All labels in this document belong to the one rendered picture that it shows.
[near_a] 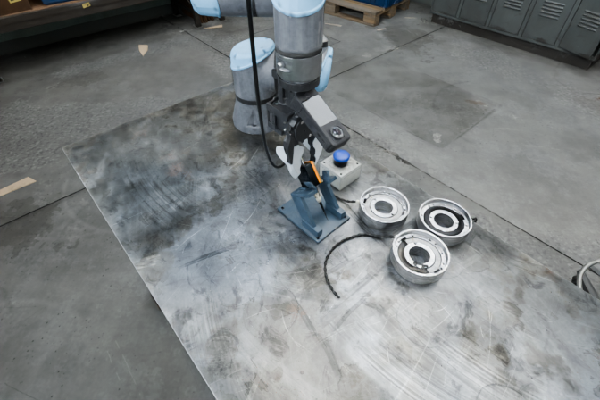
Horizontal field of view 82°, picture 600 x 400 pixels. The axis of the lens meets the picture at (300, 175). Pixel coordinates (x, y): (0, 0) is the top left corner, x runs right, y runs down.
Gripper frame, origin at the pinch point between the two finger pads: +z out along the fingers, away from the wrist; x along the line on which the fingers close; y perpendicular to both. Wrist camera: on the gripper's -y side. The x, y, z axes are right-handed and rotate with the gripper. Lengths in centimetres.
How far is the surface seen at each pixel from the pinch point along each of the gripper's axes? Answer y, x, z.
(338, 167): 1.1, -11.8, 7.4
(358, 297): -22.1, 7.8, 11.9
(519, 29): 64, -336, 75
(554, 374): -51, -5, 12
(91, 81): 272, -15, 92
